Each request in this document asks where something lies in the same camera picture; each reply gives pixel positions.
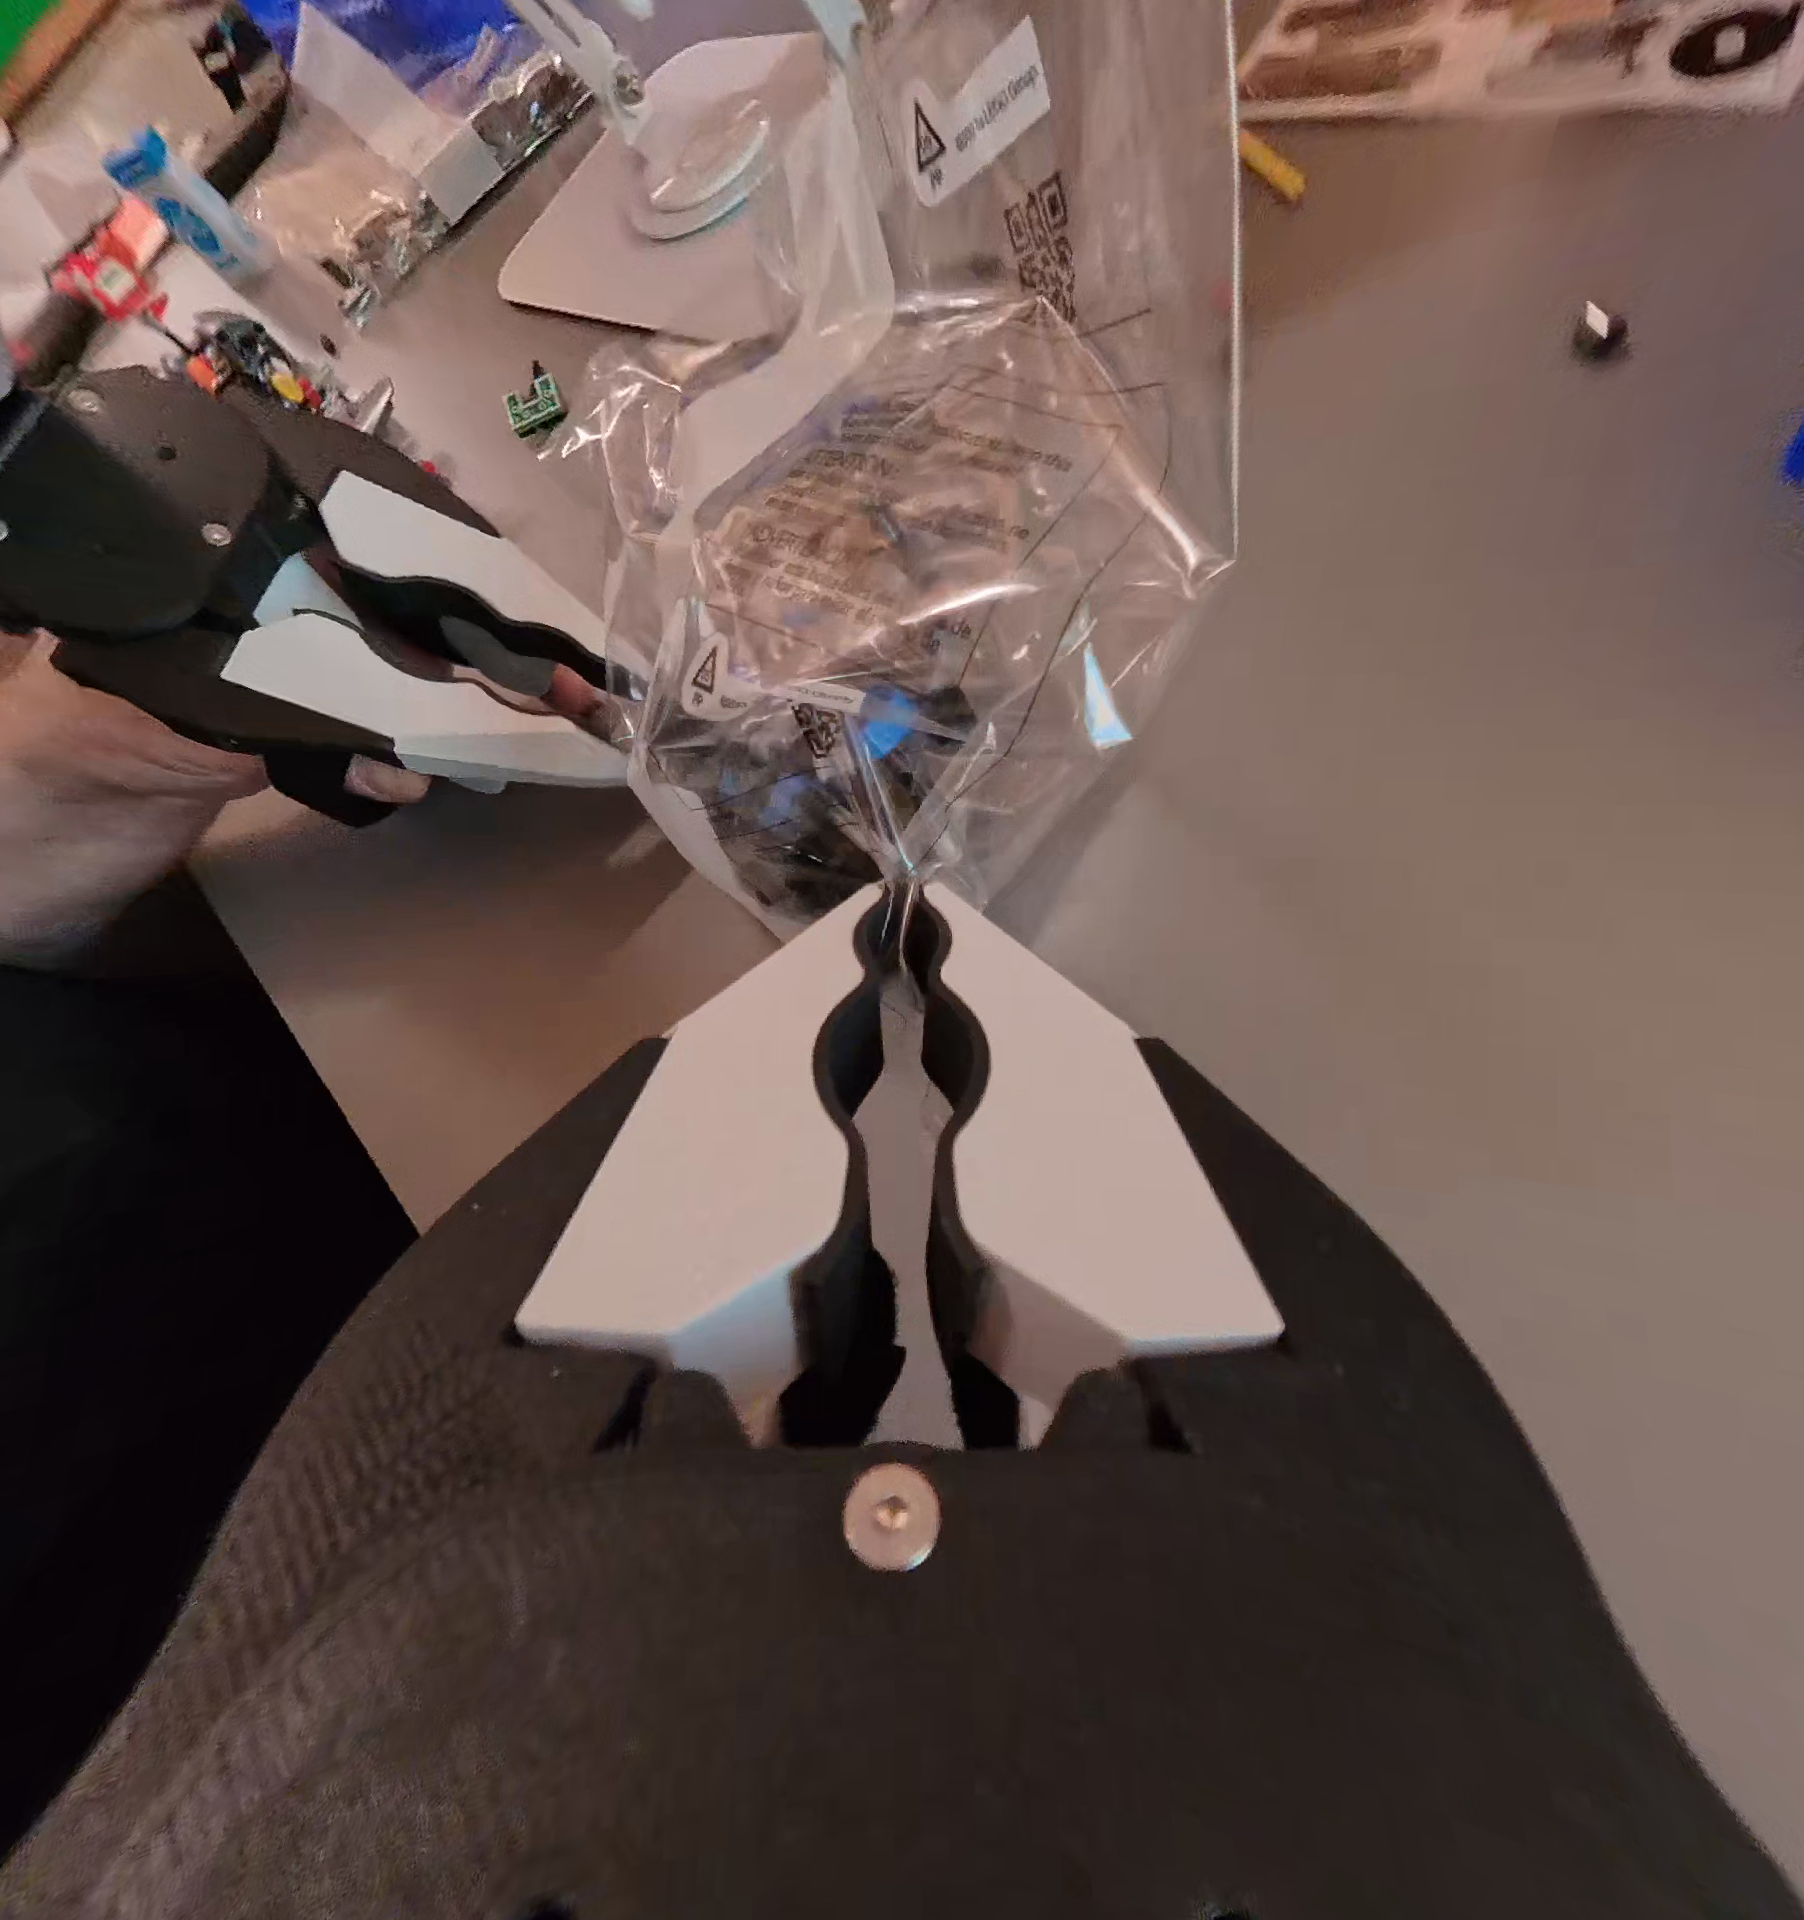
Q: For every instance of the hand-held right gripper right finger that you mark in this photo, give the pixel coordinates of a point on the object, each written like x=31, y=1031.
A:
x=1098, y=1183

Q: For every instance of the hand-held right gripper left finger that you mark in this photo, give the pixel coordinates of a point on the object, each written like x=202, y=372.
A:
x=692, y=1183

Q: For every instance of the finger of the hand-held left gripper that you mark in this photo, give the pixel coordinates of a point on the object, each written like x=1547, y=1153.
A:
x=393, y=703
x=440, y=543

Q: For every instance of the clear plastic bag lego pieces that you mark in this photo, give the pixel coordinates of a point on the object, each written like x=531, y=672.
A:
x=875, y=493

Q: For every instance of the small green lego piece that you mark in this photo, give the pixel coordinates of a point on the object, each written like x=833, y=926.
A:
x=534, y=408

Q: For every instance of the grey lego model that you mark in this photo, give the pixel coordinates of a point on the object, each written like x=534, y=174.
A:
x=250, y=353

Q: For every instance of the yellow lego piece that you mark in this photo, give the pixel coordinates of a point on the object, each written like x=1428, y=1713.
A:
x=1271, y=165

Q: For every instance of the lego sticker sheet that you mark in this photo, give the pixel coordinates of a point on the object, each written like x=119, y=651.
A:
x=1444, y=63

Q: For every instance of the person's left hand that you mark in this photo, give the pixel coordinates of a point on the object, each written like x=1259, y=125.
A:
x=47, y=809

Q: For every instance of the small red box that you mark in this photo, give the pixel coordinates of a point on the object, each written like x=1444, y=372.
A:
x=106, y=267

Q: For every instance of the blue white packet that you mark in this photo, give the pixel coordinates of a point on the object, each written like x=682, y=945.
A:
x=190, y=202

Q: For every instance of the white book stand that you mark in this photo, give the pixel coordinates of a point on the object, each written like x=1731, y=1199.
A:
x=601, y=253

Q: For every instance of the clear bags of parts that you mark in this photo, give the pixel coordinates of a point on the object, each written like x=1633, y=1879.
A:
x=453, y=73

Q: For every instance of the small black white piece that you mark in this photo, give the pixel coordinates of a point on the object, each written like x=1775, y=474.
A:
x=1600, y=335

